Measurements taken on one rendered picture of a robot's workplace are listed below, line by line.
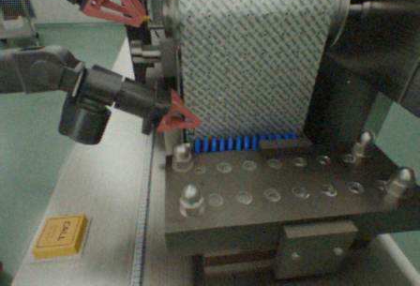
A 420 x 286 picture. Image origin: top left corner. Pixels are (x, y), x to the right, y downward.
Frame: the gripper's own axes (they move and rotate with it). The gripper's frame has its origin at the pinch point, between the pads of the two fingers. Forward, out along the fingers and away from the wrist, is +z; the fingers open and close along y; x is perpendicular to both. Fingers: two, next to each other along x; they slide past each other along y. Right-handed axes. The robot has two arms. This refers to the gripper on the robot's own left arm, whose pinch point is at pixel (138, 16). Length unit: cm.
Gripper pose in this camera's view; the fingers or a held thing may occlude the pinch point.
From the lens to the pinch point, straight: 48.9
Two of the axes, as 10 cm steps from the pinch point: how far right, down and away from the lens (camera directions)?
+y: 1.2, 5.7, -8.2
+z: 7.6, 4.8, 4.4
